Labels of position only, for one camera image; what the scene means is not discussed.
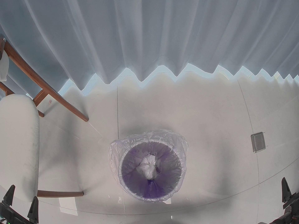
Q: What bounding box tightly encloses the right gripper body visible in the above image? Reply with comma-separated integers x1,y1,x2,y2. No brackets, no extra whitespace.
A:
269,194,299,224

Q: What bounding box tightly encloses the white paper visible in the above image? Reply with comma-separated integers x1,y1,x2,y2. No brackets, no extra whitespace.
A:
138,155,161,180

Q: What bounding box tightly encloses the white trash bin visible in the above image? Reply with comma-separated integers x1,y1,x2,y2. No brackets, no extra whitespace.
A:
119,139,184,201

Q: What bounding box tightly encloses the wooden chair white cushion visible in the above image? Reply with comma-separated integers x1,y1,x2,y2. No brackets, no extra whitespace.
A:
0,34,89,202

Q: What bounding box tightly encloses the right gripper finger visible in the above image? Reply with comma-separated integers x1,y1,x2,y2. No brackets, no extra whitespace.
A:
281,177,292,204

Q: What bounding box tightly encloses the white curtain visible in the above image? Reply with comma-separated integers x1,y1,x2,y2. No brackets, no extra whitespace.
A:
0,0,299,91

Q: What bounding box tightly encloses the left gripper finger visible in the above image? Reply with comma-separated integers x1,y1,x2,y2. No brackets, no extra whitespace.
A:
27,196,39,224
3,184,16,206

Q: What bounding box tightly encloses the purple plastic bag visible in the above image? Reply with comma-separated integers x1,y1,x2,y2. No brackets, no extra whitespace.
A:
109,129,189,203

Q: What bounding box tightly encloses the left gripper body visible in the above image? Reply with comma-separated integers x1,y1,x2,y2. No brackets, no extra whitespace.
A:
0,201,32,224

